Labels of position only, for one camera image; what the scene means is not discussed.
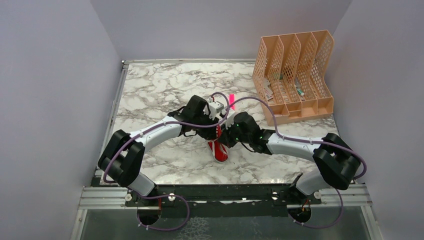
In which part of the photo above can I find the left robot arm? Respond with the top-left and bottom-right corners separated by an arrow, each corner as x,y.
97,95 -> 225,206

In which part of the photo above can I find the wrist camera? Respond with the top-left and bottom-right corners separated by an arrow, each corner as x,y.
203,96 -> 224,120
224,108 -> 237,129

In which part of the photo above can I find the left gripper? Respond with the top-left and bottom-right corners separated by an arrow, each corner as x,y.
193,111 -> 219,140

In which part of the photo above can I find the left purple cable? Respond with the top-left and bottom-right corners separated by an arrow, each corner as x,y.
102,92 -> 231,232

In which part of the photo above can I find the red canvas sneaker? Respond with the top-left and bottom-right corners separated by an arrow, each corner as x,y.
207,125 -> 229,163

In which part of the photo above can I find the pink highlighter marker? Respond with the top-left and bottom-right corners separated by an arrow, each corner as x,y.
229,93 -> 235,110

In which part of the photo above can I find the purple cable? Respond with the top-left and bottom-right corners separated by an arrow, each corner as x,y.
225,96 -> 368,230
102,92 -> 231,232

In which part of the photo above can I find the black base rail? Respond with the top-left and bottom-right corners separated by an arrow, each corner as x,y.
124,183 -> 321,218

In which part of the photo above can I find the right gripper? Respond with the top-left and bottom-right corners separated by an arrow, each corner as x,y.
217,119 -> 252,149

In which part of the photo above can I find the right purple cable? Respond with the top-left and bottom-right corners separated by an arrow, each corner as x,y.
225,96 -> 368,230

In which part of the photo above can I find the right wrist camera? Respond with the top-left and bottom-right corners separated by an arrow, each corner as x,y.
224,108 -> 237,129

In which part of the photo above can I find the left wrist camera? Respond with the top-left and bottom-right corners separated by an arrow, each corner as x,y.
203,96 -> 224,120

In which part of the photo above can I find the peach plastic file organizer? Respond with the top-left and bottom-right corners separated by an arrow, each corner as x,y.
252,30 -> 334,126

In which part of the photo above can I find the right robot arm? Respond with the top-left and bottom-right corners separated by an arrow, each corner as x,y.
218,111 -> 362,204

